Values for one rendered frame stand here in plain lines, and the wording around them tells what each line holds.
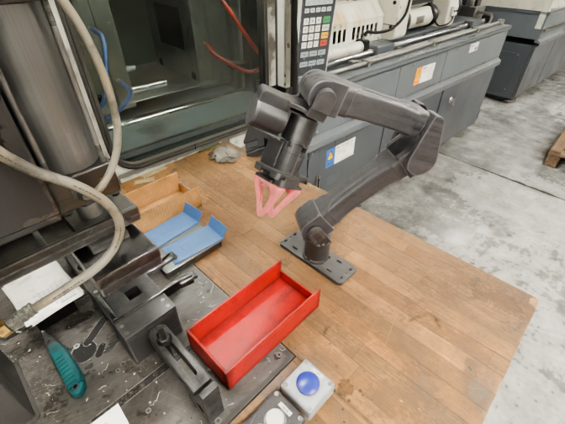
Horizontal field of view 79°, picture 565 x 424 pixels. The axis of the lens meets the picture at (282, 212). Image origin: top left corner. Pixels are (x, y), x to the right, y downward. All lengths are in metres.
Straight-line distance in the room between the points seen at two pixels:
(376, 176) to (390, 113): 0.13
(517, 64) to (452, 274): 4.19
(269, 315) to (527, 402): 1.41
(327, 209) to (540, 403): 1.46
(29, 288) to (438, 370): 0.84
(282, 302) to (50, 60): 0.58
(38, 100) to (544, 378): 2.03
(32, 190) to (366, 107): 0.52
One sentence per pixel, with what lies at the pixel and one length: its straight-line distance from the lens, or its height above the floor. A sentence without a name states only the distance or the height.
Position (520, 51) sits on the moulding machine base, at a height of 0.58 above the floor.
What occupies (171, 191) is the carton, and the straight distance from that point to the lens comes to 1.13.
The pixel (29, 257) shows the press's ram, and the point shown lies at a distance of 0.59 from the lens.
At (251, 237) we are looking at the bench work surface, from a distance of 0.93.
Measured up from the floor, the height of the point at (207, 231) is 0.92.
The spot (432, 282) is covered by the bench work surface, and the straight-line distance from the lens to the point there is 0.89.
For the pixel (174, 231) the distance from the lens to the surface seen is 0.95.
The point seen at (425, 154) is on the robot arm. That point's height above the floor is 1.20.
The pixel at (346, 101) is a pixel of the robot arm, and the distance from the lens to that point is 0.63.
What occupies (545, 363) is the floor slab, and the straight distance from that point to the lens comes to 2.11.
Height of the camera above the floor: 1.52
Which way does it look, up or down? 38 degrees down
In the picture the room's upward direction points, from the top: straight up
